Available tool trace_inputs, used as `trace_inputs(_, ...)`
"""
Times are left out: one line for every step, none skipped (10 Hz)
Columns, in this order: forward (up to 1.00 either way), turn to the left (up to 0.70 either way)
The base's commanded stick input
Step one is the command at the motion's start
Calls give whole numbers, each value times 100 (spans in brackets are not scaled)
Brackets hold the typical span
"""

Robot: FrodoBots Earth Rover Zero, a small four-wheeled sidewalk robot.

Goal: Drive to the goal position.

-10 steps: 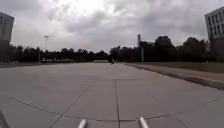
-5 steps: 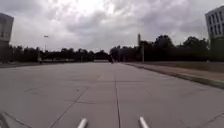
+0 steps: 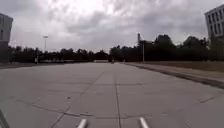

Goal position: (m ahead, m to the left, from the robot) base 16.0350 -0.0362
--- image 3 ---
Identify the pale lamp pole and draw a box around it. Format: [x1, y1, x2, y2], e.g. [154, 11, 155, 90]
[142, 41, 146, 64]

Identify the grey concrete slab pavement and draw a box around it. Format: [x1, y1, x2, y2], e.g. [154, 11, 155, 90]
[0, 62, 224, 128]

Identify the tall chimney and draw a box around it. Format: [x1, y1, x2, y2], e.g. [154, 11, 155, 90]
[136, 32, 142, 46]

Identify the row of dark trees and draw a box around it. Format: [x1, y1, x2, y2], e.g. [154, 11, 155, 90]
[0, 33, 224, 64]

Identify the dark kerb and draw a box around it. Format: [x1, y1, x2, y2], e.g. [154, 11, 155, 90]
[123, 62, 224, 90]

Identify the robot's own part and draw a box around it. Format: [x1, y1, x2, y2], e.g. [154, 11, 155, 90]
[76, 118, 88, 128]
[139, 116, 150, 128]

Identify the tall street lamp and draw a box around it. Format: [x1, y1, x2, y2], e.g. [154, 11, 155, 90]
[42, 35, 49, 53]

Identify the grass strip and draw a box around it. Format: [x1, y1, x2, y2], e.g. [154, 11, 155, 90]
[139, 60, 224, 73]

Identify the grey side path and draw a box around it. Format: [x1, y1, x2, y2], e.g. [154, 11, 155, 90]
[133, 62, 224, 83]

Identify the building with window rows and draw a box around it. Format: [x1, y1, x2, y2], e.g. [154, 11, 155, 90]
[204, 3, 224, 42]

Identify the grey building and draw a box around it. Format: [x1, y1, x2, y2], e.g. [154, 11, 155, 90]
[0, 12, 14, 50]

